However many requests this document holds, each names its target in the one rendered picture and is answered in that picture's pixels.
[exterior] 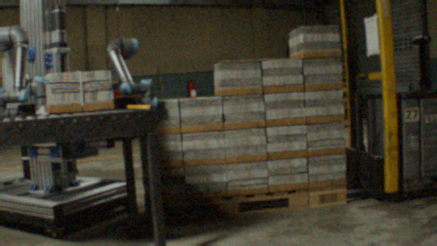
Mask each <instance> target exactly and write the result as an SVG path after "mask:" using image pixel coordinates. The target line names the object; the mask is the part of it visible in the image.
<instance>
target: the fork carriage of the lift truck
mask: <svg viewBox="0 0 437 246"><path fill-rule="evenodd" d="M345 155H346V163H345V164H346V165H345V166H346V167H345V169H346V170H345V171H346V177H345V179H346V182H347V183H348V184H351V183H353V184H355V185H356V188H364V189H366V190H367V192H368V194H370V195H371V196H374V197H375V198H377V197H381V156H380V155H375V154H373V153H369V152H367V151H362V150H360V149H357V148H353V147H346V148H345Z"/></svg>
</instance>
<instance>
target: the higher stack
mask: <svg viewBox="0 0 437 246"><path fill-rule="evenodd" d="M294 30H295V31H292V32H291V33H289V34H290V35H289V36H290V37H289V38H290V40H289V42H290V43H289V46H290V48H289V49H290V56H292V55H297V53H300V52H312V51H336V50H340V47H341V45H340V41H339V35H338V25H330V26H322V25H317V26H301V27H299V28H297V29H294ZM337 58H338V57H328V58H325V57H317V58H304V59H300V60H301V65H302V85H309V84H333V83H342V70H341V67H342V65H341V59H337ZM337 90H340V89H335V90H325V91H321V90H313V91H302V92H301V93H304V101H303V104H304V107H305V108H306V116H305V117H306V121H307V118H308V117H320V116H343V114H344V110H343V96H342V91H337ZM303 125H306V150H318V149H328V148H337V147H345V140H344V138H345V134H344V132H345V130H344V127H343V126H344V124H343V122H323V123H311V124H303ZM305 159H306V164H307V181H308V182H310V183H314V182H322V181H331V180H340V179H345V177H346V171H345V170H346V169H345V167H346V166H345V165H346V164H345V163H346V155H345V154H343V153H338V154H328V155H319V156H310V157H308V156H307V157H306V158H305ZM307 192H308V202H309V203H308V205H309V208H315V207H323V206H332V205H339V204H346V201H345V199H346V185H345V184H341V185H332V186H323V187H314V188H307Z"/></svg>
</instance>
